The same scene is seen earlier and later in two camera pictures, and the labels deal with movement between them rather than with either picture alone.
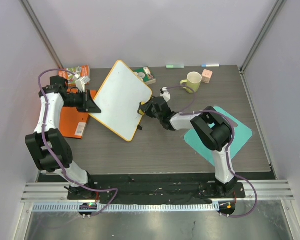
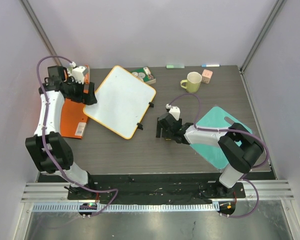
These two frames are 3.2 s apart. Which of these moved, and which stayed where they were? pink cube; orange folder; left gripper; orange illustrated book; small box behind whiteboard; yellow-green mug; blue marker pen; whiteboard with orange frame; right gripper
Moved: orange illustrated book; left gripper; right gripper
Stayed: pink cube; small box behind whiteboard; orange folder; yellow-green mug; blue marker pen; whiteboard with orange frame
